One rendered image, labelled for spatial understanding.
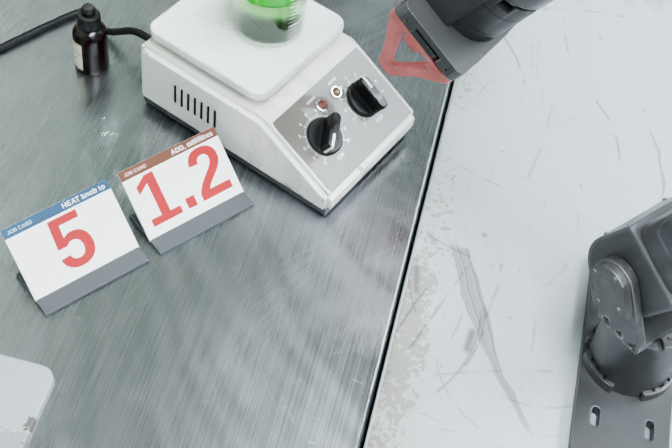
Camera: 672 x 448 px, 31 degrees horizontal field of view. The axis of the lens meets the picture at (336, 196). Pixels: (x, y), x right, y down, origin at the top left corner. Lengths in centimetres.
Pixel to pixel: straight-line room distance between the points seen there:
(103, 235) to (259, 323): 14
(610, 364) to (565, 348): 5
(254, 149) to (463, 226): 18
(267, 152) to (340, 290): 13
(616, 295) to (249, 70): 34
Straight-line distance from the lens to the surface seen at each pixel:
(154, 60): 99
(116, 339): 90
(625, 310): 83
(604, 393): 92
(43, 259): 92
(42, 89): 106
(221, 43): 98
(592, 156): 107
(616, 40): 119
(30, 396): 87
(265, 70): 96
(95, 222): 93
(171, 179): 96
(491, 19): 84
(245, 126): 96
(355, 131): 98
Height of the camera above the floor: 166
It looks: 50 degrees down
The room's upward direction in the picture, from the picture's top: 10 degrees clockwise
